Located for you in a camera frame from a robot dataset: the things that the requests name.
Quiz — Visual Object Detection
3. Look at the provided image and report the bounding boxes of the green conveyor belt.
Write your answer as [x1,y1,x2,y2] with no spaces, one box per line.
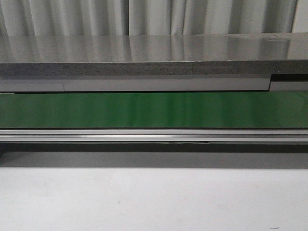
[0,92,308,128]

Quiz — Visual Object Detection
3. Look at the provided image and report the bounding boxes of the grey pleated curtain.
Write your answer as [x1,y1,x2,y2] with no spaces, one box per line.
[0,0,298,36]

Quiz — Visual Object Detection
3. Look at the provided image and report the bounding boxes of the front aluminium conveyor rail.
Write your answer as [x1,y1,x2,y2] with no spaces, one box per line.
[0,128,308,143]

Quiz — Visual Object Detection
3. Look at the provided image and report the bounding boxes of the rear grey conveyor guard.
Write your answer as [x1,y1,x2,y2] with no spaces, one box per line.
[0,74,308,92]

